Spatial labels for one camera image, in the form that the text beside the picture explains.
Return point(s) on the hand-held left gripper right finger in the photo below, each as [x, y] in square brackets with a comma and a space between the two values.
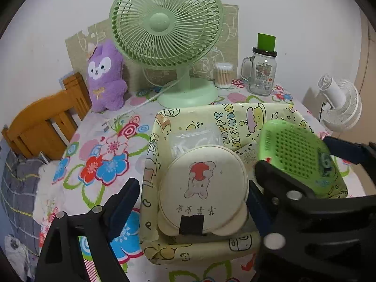
[258, 211]

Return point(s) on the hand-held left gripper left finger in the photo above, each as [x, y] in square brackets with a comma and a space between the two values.
[123, 208]

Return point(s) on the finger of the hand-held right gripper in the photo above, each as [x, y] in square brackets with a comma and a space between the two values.
[276, 182]
[352, 152]

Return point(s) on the green perforated case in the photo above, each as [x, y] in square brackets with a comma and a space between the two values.
[293, 149]

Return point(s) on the cream round bunny case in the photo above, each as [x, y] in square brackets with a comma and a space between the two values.
[202, 182]

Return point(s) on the yellow printed storage box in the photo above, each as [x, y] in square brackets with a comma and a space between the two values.
[229, 123]

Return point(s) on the clear plastic bag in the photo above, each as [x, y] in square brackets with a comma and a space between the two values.
[194, 141]

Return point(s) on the white standing fan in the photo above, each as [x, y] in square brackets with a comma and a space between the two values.
[343, 102]

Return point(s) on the beige wooden door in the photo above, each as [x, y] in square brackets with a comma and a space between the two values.
[367, 94]

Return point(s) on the floral tablecloth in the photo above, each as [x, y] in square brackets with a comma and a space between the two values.
[97, 152]

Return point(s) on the white pillow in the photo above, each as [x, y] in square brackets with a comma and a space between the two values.
[47, 188]

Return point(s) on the grey plaid blanket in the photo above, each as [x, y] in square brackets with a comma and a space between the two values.
[20, 188]

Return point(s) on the glass jar mug green lid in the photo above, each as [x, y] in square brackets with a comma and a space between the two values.
[261, 76]

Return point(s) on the white printed cloth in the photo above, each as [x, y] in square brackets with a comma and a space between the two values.
[14, 246]

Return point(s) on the cotton swab container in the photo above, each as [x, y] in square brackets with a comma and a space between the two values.
[223, 77]

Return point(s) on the wooden bed headboard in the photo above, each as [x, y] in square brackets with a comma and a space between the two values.
[38, 123]

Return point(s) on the purple plush toy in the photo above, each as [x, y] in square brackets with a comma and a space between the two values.
[105, 88]

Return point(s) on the blue paper sheet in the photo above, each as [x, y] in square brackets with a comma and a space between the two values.
[64, 76]

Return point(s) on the printed cardboard panel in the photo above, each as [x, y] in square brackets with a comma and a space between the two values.
[229, 35]

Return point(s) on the green desk fan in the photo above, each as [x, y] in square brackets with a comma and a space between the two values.
[158, 20]

